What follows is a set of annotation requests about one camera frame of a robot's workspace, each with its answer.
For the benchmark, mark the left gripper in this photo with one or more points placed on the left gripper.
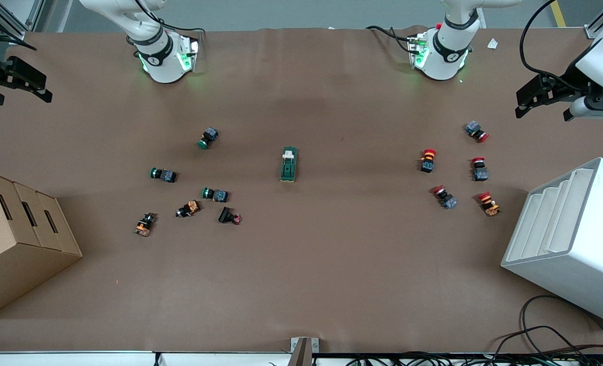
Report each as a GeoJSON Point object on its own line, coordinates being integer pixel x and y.
{"type": "Point", "coordinates": [569, 81]}

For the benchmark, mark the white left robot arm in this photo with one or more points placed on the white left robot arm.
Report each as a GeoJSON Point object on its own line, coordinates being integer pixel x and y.
{"type": "Point", "coordinates": [446, 51]}

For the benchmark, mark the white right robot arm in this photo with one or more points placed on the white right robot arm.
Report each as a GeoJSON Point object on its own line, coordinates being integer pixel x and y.
{"type": "Point", "coordinates": [159, 56]}

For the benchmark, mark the white paper scrap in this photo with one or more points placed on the white paper scrap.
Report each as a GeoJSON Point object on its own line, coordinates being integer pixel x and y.
{"type": "Point", "coordinates": [493, 43]}

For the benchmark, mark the red button grey base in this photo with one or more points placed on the red button grey base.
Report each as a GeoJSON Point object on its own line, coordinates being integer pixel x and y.
{"type": "Point", "coordinates": [446, 198]}
{"type": "Point", "coordinates": [475, 130]}
{"type": "Point", "coordinates": [479, 170]}

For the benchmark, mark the red button orange base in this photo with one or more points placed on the red button orange base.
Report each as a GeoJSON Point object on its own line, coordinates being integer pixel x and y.
{"type": "Point", "coordinates": [489, 204]}

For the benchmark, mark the red yellow button black base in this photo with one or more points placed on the red yellow button black base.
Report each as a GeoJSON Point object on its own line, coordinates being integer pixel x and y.
{"type": "Point", "coordinates": [427, 161]}

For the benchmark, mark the brown cardboard box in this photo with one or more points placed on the brown cardboard box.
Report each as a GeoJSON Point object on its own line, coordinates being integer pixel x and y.
{"type": "Point", "coordinates": [11, 254]}

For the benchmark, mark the white slotted bin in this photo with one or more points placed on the white slotted bin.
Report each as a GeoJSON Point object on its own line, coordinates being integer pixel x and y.
{"type": "Point", "coordinates": [575, 264]}

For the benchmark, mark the brown table mat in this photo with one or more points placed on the brown table mat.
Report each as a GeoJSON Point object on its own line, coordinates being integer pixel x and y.
{"type": "Point", "coordinates": [331, 279]}

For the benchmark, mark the green push button switch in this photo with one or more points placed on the green push button switch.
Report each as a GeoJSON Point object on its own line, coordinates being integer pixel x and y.
{"type": "Point", "coordinates": [164, 175]}
{"type": "Point", "coordinates": [208, 137]}
{"type": "Point", "coordinates": [216, 194]}

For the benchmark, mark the orange black selector switch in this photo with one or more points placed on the orange black selector switch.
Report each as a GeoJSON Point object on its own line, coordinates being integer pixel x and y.
{"type": "Point", "coordinates": [188, 209]}
{"type": "Point", "coordinates": [144, 224]}

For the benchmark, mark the black red switch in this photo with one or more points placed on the black red switch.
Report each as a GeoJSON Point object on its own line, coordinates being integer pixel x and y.
{"type": "Point", "coordinates": [228, 215]}

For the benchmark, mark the grey metal bracket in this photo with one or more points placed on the grey metal bracket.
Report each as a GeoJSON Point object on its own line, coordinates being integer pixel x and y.
{"type": "Point", "coordinates": [304, 351]}

